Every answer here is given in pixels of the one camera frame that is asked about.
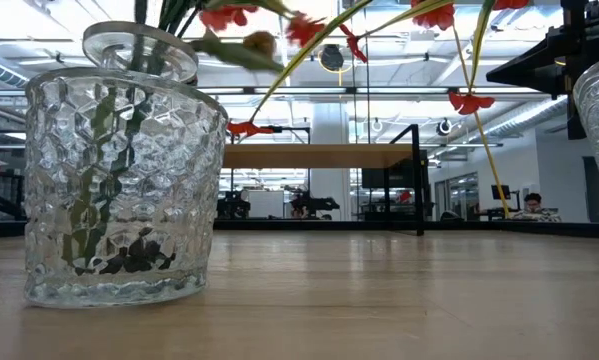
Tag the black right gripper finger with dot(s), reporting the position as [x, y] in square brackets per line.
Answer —
[575, 120]

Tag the red artificial flower spray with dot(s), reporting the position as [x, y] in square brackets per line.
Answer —
[471, 102]
[224, 16]

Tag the pink yellow artificial tulip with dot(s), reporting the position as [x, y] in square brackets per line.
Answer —
[259, 42]

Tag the seated person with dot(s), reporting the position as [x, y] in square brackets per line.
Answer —
[535, 210]

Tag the wooden shelf with black frame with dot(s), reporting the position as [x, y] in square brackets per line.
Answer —
[319, 156]

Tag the black metal table frame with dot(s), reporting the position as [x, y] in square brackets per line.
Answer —
[279, 226]

